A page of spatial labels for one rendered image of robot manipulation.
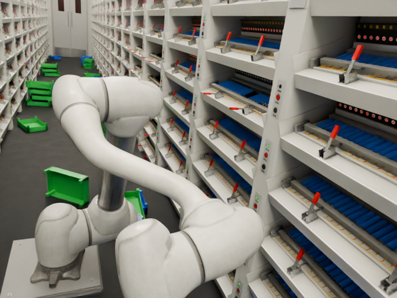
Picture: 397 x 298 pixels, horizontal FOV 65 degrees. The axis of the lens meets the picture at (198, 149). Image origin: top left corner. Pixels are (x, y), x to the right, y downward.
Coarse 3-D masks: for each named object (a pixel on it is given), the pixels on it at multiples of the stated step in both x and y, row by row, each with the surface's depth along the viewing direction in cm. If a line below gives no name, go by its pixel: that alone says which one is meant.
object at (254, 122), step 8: (208, 80) 158; (216, 80) 158; (224, 80) 161; (248, 80) 147; (256, 80) 140; (200, 88) 158; (208, 88) 159; (208, 96) 150; (216, 104) 143; (224, 104) 134; (232, 104) 132; (240, 104) 130; (224, 112) 137; (232, 112) 128; (240, 112) 123; (256, 112) 119; (240, 120) 123; (248, 120) 116; (256, 120) 113; (264, 120) 106; (256, 128) 112
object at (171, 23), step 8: (168, 8) 205; (168, 16) 206; (176, 16) 208; (184, 16) 210; (192, 16) 212; (168, 24) 208; (176, 24) 210; (184, 24) 212; (192, 24) 214; (168, 48) 214; (168, 56) 216; (176, 56) 218; (160, 80) 230; (168, 80) 223; (160, 88) 230; (168, 88) 225; (168, 112) 232; (160, 128) 234; (160, 136) 236; (160, 160) 244
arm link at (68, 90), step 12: (60, 84) 84; (72, 84) 84; (84, 84) 85; (96, 84) 86; (60, 96) 81; (72, 96) 80; (84, 96) 82; (96, 96) 84; (60, 108) 80; (96, 108) 83; (108, 108) 87
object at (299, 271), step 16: (272, 224) 112; (288, 224) 115; (272, 240) 111; (288, 240) 106; (304, 240) 105; (272, 256) 105; (288, 256) 104; (304, 256) 99; (320, 256) 99; (288, 272) 98; (304, 272) 96; (320, 272) 93; (336, 272) 93; (304, 288) 92; (320, 288) 91; (336, 288) 88; (352, 288) 87
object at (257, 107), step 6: (216, 84) 154; (216, 90) 150; (228, 90) 142; (234, 96) 135; (240, 96) 131; (240, 102) 129; (246, 102) 126; (252, 102) 123; (258, 108) 118; (264, 108) 115
